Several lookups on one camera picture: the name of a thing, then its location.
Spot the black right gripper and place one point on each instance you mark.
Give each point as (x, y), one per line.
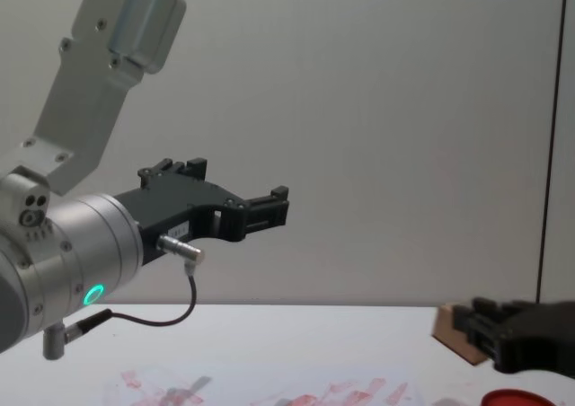
(539, 338)

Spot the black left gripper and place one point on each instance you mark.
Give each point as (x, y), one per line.
(179, 201)

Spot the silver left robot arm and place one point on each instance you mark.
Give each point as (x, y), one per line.
(81, 244)

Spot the light wooden block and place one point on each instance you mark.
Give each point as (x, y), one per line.
(449, 338)

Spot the round red lid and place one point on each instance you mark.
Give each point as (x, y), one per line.
(525, 398)

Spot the white table cloth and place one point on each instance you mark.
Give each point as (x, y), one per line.
(287, 334)

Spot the clear plastic sheet red marks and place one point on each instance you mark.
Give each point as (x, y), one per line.
(269, 390)

